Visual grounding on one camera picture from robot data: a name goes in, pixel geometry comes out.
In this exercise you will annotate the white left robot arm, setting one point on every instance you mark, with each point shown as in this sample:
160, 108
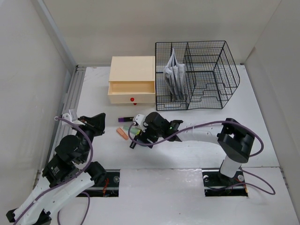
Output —
66, 175

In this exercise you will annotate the purple black highlighter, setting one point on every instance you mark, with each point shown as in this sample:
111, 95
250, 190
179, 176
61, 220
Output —
125, 119

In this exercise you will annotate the yellow black highlighter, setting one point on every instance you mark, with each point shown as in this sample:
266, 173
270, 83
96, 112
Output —
135, 140

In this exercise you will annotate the orange highlighter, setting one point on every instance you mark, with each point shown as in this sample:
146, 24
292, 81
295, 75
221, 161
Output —
122, 133

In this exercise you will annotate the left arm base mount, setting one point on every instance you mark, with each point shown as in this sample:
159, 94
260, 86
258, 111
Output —
108, 188

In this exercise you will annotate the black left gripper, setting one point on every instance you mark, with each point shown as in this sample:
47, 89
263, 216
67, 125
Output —
96, 123

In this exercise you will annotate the aluminium rail frame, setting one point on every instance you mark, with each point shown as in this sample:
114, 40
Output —
69, 103

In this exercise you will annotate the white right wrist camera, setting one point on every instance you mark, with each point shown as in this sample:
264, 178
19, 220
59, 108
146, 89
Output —
139, 120

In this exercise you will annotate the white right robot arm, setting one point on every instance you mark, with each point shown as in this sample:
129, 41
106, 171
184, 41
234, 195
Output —
234, 139

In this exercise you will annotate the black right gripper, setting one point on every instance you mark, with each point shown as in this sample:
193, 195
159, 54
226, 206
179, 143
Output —
144, 136

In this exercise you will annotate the cream wooden drawer cabinet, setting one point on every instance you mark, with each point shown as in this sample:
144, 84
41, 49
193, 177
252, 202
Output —
132, 80

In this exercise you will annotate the white instruction booklet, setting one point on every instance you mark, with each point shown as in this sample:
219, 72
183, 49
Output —
174, 73

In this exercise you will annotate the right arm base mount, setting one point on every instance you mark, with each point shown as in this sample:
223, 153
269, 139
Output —
219, 185

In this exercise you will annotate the black wire mesh organizer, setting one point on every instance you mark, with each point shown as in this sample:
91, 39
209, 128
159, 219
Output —
209, 80

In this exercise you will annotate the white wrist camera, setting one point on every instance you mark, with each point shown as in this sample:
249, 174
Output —
70, 115
139, 120

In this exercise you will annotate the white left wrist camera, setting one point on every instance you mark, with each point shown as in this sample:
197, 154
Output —
70, 115

